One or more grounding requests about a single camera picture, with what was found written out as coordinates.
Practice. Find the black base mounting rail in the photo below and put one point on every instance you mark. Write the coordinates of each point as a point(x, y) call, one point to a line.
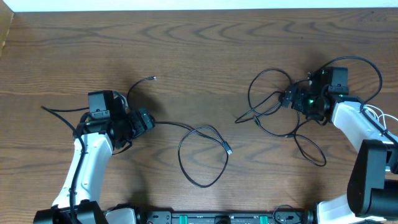
point(224, 217)

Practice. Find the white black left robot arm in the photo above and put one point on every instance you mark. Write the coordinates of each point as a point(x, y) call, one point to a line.
point(101, 134)

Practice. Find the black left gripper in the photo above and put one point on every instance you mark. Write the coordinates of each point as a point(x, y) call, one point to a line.
point(140, 127)

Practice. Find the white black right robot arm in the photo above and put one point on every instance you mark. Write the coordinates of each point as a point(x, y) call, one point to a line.
point(370, 196)

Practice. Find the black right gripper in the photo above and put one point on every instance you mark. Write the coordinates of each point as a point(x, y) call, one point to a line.
point(297, 102)

